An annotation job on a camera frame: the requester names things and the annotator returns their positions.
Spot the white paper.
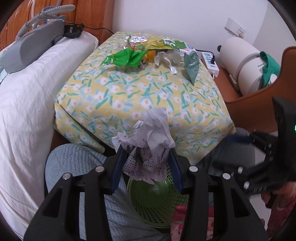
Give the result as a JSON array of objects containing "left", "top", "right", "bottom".
[{"left": 112, "top": 108, "right": 176, "bottom": 185}]

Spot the white pillow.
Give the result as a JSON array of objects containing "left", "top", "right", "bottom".
[{"left": 1, "top": 32, "right": 98, "bottom": 238}]

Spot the yellow floral cloth cover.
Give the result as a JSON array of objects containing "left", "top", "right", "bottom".
[{"left": 54, "top": 32, "right": 235, "bottom": 164}]

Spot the black power adapter cable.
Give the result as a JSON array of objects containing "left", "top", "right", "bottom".
[{"left": 51, "top": 21, "right": 115, "bottom": 46}]

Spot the white power strip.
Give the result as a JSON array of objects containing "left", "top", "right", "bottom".
[{"left": 201, "top": 51, "right": 219, "bottom": 78}]

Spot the green yellow snack bag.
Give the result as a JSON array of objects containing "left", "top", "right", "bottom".
[{"left": 125, "top": 35, "right": 193, "bottom": 52}]

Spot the bright green wrapper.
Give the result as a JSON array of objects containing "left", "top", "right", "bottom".
[{"left": 101, "top": 48, "right": 146, "bottom": 68}]

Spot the silver foil wrapper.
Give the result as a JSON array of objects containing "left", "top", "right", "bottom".
[{"left": 154, "top": 50, "right": 182, "bottom": 75}]

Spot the green cloth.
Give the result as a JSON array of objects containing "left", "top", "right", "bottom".
[{"left": 260, "top": 51, "right": 280, "bottom": 87}]

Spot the grey corrugated hose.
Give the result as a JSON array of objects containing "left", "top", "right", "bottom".
[{"left": 16, "top": 4, "right": 76, "bottom": 40}]

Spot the wooden headboard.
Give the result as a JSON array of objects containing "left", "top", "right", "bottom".
[{"left": 1, "top": 0, "right": 115, "bottom": 49}]

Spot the pink floral blanket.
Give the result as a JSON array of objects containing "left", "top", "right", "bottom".
[{"left": 171, "top": 181, "right": 295, "bottom": 240}]

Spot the green plastic trash basket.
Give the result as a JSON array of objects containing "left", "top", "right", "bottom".
[{"left": 127, "top": 167, "right": 189, "bottom": 228}]

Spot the grey breathing machine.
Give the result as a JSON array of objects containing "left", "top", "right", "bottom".
[{"left": 1, "top": 20, "right": 64, "bottom": 74}]

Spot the white wall socket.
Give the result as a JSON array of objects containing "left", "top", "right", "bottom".
[{"left": 225, "top": 18, "right": 246, "bottom": 39}]

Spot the teal sachet packet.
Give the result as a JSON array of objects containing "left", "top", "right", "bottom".
[{"left": 184, "top": 50, "right": 200, "bottom": 85}]

